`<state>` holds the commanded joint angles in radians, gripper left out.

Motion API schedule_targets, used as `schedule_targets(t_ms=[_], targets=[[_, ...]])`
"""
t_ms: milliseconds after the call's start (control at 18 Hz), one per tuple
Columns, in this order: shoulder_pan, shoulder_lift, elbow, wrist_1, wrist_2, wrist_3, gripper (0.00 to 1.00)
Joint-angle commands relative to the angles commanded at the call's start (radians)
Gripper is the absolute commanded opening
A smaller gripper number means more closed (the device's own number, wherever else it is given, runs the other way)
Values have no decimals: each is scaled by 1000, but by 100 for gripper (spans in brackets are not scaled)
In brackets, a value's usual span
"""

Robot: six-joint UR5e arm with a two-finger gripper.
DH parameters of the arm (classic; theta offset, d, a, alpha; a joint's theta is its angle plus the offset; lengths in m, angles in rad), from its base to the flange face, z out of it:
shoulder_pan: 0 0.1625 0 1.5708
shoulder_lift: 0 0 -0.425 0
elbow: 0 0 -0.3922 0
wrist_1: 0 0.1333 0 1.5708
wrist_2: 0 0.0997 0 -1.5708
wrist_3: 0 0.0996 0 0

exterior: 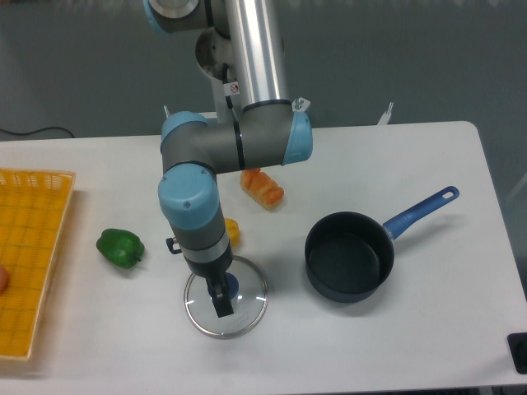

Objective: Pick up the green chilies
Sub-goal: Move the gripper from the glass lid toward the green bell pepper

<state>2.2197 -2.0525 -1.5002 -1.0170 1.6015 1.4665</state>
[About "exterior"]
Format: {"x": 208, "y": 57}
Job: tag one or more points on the black device at table edge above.
{"x": 517, "y": 343}

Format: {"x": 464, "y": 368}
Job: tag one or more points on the white table bracket right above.
{"x": 386, "y": 116}

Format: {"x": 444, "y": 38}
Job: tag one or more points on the red fruit in basket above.
{"x": 4, "y": 278}

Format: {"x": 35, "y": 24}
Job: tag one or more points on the green bell pepper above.
{"x": 121, "y": 247}

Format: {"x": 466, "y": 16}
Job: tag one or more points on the yellow woven basket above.
{"x": 34, "y": 206}

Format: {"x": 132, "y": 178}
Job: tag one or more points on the glass pot lid blue knob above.
{"x": 249, "y": 299}

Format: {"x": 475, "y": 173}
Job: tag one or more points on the orange bread loaf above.
{"x": 261, "y": 188}

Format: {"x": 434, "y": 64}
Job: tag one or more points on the dark saucepan blue handle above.
{"x": 348, "y": 255}

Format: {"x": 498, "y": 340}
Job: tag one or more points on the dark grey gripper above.
{"x": 214, "y": 273}

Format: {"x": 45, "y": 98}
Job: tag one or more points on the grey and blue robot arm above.
{"x": 267, "y": 131}

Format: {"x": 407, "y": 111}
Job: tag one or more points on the yellow bell pepper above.
{"x": 233, "y": 231}

